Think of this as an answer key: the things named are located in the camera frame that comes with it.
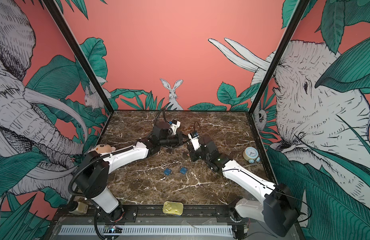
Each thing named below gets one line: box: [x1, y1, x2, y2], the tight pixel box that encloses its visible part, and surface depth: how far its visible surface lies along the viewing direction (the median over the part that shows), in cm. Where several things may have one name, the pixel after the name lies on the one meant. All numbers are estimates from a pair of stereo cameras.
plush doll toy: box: [88, 143, 116, 154], surface depth 92 cm
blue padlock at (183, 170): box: [180, 167, 188, 175], surface depth 90 cm
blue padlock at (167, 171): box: [163, 168, 172, 176], surface depth 90 cm
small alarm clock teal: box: [242, 146, 261, 164], surface depth 95 cm
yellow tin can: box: [162, 201, 184, 216], surface depth 74 cm
